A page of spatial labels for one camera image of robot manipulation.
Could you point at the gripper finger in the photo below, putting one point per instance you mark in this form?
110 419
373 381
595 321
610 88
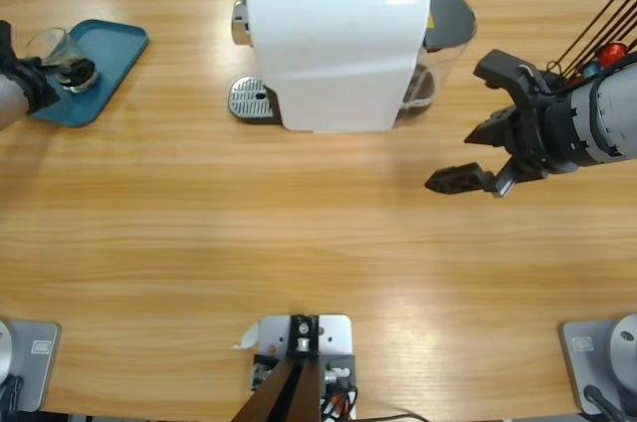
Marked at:
77 72
47 63
490 132
460 179

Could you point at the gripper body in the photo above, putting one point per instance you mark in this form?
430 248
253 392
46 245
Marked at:
530 143
32 83

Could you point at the clear glass cup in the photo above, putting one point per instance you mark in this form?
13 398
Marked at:
55 44

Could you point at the blue coffee capsule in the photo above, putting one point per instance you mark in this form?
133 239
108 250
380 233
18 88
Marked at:
592 69

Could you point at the red coffee capsule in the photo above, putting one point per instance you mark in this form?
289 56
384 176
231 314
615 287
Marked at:
614 53

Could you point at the white capsule coffee machine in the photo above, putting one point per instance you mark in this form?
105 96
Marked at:
328 59

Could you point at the teal plastic tray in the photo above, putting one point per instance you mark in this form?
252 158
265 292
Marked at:
117 54

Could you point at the clear water tank dark lid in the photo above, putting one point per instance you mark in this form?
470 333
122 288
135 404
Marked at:
448 14

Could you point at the black rod capsule holder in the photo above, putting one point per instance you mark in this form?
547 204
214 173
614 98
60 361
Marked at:
607 19

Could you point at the metal grid drip tray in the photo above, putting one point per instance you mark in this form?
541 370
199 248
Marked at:
249 93

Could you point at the white paper tag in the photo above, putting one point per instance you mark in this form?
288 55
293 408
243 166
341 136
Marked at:
247 335

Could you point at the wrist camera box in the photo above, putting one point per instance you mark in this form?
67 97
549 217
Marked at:
5 39
510 71

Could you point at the white mount block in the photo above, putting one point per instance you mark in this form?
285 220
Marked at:
333 337

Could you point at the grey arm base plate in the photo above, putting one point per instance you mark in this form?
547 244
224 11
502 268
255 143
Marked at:
582 367
40 367

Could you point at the dark camera post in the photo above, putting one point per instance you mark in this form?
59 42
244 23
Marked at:
293 392

